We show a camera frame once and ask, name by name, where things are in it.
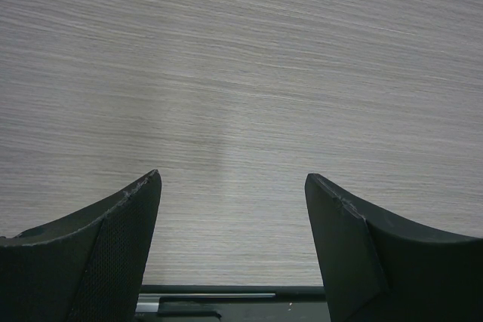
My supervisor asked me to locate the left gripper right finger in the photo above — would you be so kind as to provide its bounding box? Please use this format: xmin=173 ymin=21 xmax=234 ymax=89
xmin=305 ymin=173 xmax=482 ymax=321

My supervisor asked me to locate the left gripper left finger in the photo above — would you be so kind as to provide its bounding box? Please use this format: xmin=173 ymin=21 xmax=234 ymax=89
xmin=1 ymin=170 xmax=162 ymax=321

